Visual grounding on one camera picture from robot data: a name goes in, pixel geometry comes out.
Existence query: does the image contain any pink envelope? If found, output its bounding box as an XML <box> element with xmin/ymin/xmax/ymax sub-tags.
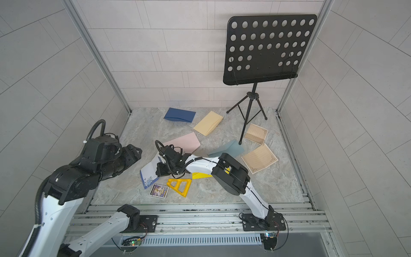
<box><xmin>164</xmin><ymin>132</ymin><xmax>201</xmax><ymax>154</ymax></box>

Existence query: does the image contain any white blue floral letter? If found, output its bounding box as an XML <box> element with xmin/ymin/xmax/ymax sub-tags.
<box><xmin>140</xmin><ymin>153</ymin><xmax>163</xmax><ymax>189</ymax></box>

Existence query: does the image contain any navy blue envelope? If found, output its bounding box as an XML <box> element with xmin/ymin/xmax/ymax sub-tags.
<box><xmin>163</xmin><ymin>108</ymin><xmax>196</xmax><ymax>123</ymax></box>

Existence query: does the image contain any kraft tan envelope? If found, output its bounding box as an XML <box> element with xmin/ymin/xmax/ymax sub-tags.
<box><xmin>194</xmin><ymin>111</ymin><xmax>223</xmax><ymax>136</ymax></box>

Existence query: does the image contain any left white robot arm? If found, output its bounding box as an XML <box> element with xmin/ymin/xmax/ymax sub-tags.
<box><xmin>20</xmin><ymin>145</ymin><xmax>142</xmax><ymax>257</ymax></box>

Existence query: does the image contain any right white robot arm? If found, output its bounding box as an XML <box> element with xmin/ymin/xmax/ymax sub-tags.
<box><xmin>155</xmin><ymin>140</ymin><xmax>274</xmax><ymax>230</ymax></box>

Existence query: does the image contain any yellow envelope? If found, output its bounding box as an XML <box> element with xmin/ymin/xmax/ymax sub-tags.
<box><xmin>192</xmin><ymin>172</ymin><xmax>212</xmax><ymax>179</ymax></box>

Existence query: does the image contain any light teal envelope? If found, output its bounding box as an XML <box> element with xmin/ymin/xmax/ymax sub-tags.
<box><xmin>207</xmin><ymin>139</ymin><xmax>245</xmax><ymax>157</ymax></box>

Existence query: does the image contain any yellow triangle ruler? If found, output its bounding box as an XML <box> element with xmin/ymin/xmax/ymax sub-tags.
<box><xmin>167</xmin><ymin>179</ymin><xmax>192</xmax><ymax>198</ymax></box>

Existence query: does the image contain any colourful picture card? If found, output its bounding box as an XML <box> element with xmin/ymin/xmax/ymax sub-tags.
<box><xmin>149</xmin><ymin>184</ymin><xmax>170</xmax><ymax>199</ymax></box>

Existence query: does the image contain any left circuit board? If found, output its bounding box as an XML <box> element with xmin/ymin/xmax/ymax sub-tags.
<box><xmin>122</xmin><ymin>236</ymin><xmax>144</xmax><ymax>247</ymax></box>

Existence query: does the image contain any circuit board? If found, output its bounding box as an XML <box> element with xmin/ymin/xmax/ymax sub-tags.
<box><xmin>260</xmin><ymin>232</ymin><xmax>278</xmax><ymax>251</ymax></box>
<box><xmin>122</xmin><ymin>236</ymin><xmax>144</xmax><ymax>247</ymax></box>

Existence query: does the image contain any right circuit board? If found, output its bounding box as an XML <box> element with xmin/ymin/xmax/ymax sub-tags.
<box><xmin>260</xmin><ymin>232</ymin><xmax>278</xmax><ymax>251</ymax></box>

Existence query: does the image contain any black perforated music stand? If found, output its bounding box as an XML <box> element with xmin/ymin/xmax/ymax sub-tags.
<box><xmin>223</xmin><ymin>14</ymin><xmax>318</xmax><ymax>126</ymax></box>

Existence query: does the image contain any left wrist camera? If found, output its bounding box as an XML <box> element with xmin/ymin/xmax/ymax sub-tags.
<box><xmin>80</xmin><ymin>135</ymin><xmax>122</xmax><ymax>166</ymax></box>

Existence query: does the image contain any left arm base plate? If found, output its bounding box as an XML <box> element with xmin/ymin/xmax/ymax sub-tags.
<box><xmin>122</xmin><ymin>215</ymin><xmax>158</xmax><ymax>233</ymax></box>

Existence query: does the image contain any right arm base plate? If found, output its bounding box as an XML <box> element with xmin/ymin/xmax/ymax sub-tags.
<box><xmin>239</xmin><ymin>212</ymin><xmax>287</xmax><ymax>231</ymax></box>

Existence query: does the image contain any aluminium rail frame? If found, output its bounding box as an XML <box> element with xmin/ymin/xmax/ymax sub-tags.
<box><xmin>66</xmin><ymin>202</ymin><xmax>332</xmax><ymax>237</ymax></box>

